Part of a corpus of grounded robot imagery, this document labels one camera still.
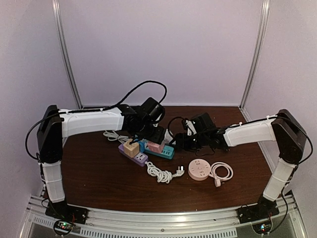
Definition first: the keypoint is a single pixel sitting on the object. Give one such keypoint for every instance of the teal power strip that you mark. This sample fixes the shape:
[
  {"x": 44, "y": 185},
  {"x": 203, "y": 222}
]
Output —
[{"x": 167, "y": 152}]

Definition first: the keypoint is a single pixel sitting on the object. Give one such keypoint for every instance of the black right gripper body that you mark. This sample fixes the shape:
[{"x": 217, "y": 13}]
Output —
[{"x": 200, "y": 143}]

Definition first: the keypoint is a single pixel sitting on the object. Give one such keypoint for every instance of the purple power strip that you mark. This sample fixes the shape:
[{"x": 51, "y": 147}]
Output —
[{"x": 141, "y": 159}]

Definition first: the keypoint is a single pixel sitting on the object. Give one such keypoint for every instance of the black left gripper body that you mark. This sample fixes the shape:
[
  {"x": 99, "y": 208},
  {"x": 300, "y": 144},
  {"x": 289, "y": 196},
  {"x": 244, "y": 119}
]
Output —
[{"x": 146, "y": 133}]

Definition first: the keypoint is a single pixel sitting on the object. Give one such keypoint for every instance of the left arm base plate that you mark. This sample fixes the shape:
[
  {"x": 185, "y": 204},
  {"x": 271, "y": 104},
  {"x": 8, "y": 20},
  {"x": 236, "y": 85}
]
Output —
[{"x": 63, "y": 211}]

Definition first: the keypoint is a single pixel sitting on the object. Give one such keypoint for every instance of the grey-blue power strip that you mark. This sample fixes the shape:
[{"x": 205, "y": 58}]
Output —
[{"x": 169, "y": 138}]

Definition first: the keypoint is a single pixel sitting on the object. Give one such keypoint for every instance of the beige cube socket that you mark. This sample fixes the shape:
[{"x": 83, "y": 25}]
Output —
[{"x": 131, "y": 148}]

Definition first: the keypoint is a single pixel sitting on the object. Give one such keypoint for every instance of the pink cube socket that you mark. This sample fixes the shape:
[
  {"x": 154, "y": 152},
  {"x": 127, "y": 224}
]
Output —
[{"x": 157, "y": 148}]

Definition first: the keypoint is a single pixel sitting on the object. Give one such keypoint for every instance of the aluminium front rail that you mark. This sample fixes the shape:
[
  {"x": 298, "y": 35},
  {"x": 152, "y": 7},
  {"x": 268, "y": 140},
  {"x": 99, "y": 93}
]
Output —
[{"x": 219, "y": 223}]

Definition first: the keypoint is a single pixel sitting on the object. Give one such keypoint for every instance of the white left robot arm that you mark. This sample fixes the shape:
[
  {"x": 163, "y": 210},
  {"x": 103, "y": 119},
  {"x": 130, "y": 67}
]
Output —
[{"x": 59, "y": 124}]

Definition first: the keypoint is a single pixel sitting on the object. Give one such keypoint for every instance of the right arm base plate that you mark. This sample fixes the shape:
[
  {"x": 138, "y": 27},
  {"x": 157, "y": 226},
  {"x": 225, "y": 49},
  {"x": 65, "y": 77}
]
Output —
[{"x": 263, "y": 209}]

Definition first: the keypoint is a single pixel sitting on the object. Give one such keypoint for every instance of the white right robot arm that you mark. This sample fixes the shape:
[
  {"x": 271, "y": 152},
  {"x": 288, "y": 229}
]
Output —
[{"x": 282, "y": 128}]

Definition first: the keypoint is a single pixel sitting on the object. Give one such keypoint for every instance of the blue plug adapter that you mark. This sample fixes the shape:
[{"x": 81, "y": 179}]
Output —
[{"x": 142, "y": 145}]

